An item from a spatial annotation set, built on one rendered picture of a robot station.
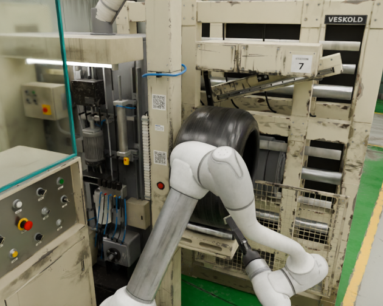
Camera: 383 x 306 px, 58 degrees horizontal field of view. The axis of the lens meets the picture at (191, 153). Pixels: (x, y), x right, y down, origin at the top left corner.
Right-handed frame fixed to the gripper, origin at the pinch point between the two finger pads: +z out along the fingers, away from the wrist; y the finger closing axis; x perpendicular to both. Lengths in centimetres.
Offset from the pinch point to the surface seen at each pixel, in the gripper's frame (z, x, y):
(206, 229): 12.0, -10.0, 16.3
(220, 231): 7.6, -4.0, 16.0
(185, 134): 34.0, -3.1, -28.9
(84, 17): 1122, -36, 354
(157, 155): 49, -17, -8
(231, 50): 66, 36, -40
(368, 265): 2, 110, 163
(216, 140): 23.5, 7.1, -28.9
